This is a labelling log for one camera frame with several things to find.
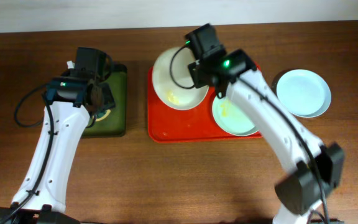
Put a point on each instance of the red plastic tray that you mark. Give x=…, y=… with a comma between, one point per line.
x=167, y=125

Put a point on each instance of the cream white plate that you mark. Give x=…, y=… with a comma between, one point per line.
x=172, y=81

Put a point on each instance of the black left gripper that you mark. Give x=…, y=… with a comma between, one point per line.
x=105, y=98

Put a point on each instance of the yellow green sponge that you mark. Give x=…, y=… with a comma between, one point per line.
x=102, y=115

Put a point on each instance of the light green plate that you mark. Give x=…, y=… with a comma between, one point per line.
x=231, y=119

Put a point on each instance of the light blue plate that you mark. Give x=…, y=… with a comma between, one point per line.
x=304, y=93

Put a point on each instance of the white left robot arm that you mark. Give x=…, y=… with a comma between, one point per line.
x=73, y=103

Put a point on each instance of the black tray with green liquid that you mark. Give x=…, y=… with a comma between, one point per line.
x=111, y=122

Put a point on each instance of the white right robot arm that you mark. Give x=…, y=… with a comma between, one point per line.
x=313, y=169

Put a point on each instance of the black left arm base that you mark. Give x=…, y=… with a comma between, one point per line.
x=43, y=216

